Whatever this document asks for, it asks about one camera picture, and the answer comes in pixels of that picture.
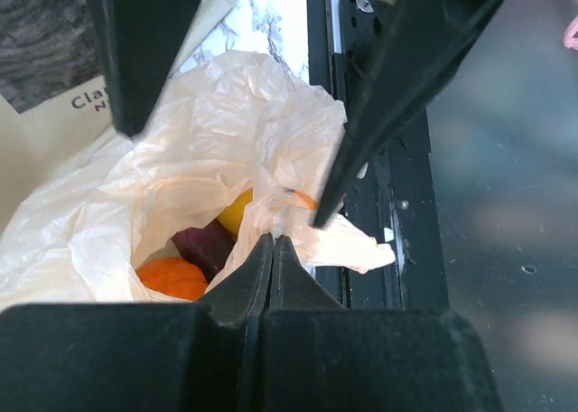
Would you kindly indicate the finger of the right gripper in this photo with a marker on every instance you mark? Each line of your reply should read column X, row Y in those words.
column 421, row 46
column 138, row 42

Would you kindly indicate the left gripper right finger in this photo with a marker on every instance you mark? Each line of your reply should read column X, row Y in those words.
column 320, row 356

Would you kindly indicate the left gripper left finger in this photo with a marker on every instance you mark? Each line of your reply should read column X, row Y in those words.
column 200, row 356

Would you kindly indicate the orange toy pumpkin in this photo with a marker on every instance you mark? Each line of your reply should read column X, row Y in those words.
column 174, row 277

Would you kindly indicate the purple toy eggplant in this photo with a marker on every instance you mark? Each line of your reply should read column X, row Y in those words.
column 206, row 248

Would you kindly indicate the beige canvas tote bag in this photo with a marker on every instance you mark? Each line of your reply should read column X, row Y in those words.
column 54, row 100

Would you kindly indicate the banana print plastic bag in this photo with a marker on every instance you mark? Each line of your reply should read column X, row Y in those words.
column 237, row 123

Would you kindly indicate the yellow toy orange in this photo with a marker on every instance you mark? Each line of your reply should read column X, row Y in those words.
column 231, row 217

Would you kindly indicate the pink plastic bag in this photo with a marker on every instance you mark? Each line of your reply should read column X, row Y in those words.
column 571, row 35

